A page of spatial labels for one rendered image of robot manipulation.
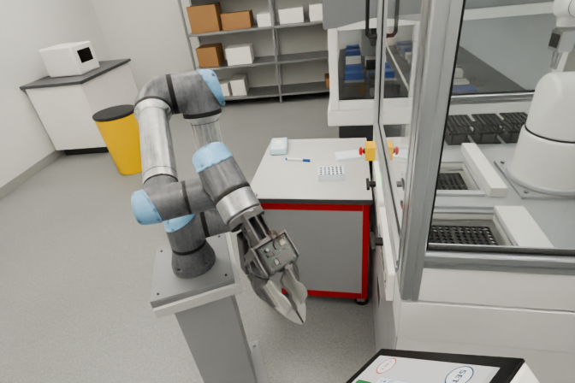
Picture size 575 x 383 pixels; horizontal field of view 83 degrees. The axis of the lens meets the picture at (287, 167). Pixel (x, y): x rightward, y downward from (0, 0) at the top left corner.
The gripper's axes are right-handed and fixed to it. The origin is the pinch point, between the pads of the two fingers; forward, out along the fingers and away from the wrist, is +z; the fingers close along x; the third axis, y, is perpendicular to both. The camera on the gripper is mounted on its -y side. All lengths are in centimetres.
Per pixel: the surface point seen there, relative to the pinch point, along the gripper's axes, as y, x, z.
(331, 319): -119, 54, 29
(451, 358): 15.1, 12.2, 15.0
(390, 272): -15.8, 32.7, 7.2
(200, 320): -71, -9, -8
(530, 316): 1, 46, 29
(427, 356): 9.7, 12.3, 15.0
